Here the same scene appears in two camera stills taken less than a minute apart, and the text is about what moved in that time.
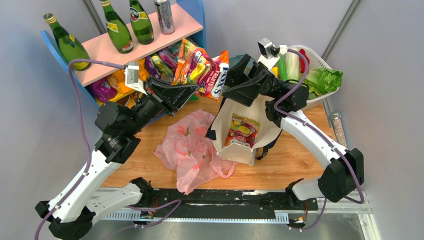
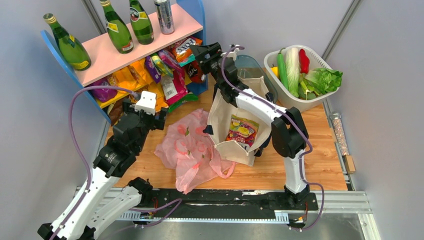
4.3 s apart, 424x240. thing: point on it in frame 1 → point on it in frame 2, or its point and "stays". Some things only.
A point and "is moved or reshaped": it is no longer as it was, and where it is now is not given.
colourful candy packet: x=242 y=130 stays
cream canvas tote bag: x=221 y=124 is moved or reshaped
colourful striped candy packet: x=163 y=67 stays
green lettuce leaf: x=322 y=81 stays
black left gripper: x=169 y=97 → x=158 y=123
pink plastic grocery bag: x=185 y=149 stays
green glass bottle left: x=70 y=47 stays
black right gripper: x=244 y=89 → x=201 y=52
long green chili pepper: x=282 y=67 stays
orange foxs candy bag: x=196 y=67 is moved or reshaped
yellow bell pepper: x=275 y=70 stays
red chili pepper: x=302 y=61 stays
